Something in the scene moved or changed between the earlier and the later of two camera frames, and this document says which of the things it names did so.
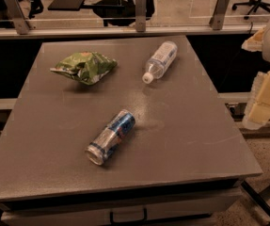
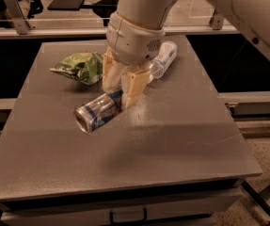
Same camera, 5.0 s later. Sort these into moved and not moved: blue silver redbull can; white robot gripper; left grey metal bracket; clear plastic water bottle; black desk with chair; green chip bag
Moved: blue silver redbull can; white robot gripper
Not moved: black desk with chair; green chip bag; clear plastic water bottle; left grey metal bracket
